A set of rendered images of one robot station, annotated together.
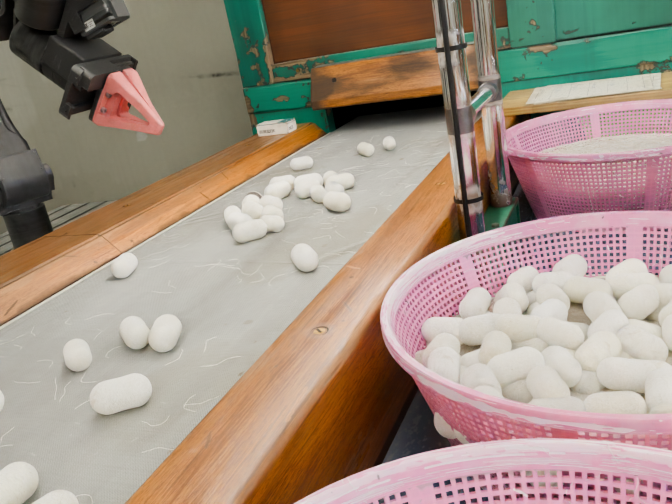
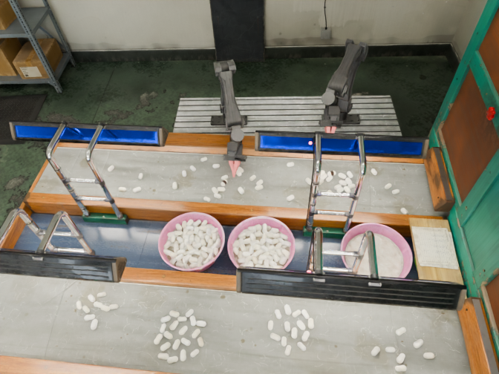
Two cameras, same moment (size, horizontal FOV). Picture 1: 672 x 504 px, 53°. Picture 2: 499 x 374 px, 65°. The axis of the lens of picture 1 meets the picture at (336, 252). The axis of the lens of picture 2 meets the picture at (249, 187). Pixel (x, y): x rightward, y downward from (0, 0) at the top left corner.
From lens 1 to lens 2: 147 cm
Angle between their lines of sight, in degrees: 65
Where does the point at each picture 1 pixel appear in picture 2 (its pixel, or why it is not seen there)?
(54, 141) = not seen: outside the picture
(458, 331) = (263, 228)
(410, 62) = (437, 179)
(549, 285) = (275, 240)
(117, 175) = not seen: outside the picture
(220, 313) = (270, 191)
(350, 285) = (267, 210)
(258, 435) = (226, 211)
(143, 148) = not seen: outside the picture
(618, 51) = (462, 251)
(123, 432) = (235, 194)
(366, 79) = (431, 168)
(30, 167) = (344, 105)
